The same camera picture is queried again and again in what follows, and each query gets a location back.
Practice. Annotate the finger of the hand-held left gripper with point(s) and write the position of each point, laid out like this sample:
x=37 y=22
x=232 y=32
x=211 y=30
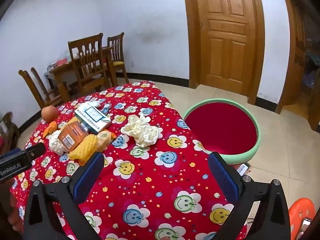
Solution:
x=35 y=150

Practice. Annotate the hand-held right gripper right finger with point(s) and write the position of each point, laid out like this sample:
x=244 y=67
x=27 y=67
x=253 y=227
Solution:
x=222 y=177

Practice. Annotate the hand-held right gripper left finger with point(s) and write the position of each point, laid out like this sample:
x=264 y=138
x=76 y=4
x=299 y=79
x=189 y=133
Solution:
x=88 y=177

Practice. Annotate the orange cardboard box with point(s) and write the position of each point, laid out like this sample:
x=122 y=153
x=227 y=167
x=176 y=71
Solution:
x=72 y=135

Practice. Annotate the orange snack packet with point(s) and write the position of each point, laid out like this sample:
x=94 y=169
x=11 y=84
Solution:
x=105 y=138

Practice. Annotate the green bin with red liner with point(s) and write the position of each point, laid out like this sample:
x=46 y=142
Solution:
x=220 y=130

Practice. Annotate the blue and white box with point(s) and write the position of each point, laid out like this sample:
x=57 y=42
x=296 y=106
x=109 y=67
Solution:
x=92 y=117

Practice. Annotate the cream paper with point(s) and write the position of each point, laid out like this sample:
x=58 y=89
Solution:
x=140 y=131

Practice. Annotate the blue wrapper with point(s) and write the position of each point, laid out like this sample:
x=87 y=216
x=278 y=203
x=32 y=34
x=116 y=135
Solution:
x=106 y=108

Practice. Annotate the person's left hand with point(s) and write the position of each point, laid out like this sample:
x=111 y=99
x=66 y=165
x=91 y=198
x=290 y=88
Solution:
x=16 y=212

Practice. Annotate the printed flat carton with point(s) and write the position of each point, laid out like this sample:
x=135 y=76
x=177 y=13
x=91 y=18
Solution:
x=243 y=169

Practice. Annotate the dark wooden furniture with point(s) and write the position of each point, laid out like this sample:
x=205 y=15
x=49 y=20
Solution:
x=7 y=132

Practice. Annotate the reddish apple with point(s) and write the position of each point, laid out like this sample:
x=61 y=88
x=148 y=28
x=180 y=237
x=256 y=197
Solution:
x=49 y=113

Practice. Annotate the wooden side-on chair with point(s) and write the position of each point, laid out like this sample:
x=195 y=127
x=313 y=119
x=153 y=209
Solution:
x=37 y=90

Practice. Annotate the red smiley flower blanket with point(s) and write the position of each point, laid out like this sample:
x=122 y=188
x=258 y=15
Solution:
x=150 y=160

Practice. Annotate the orange plastic stool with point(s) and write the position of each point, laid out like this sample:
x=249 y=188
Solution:
x=297 y=210

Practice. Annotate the wooden dining table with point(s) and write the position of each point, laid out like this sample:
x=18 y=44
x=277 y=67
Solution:
x=62 y=71

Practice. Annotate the red flat item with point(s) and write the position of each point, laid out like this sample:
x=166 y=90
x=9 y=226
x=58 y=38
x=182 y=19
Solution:
x=60 y=61

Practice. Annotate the wooden slat-back chair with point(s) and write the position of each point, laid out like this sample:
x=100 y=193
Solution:
x=85 y=55

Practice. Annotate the yellow seat cushion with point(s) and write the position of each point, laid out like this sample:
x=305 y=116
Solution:
x=118 y=63

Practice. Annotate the wooden chair with cushion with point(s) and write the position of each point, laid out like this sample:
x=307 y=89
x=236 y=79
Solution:
x=116 y=47

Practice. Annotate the wooden panel door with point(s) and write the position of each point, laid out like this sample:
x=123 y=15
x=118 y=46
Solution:
x=225 y=37

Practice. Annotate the wooden door frame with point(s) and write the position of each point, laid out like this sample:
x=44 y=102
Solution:
x=287 y=55

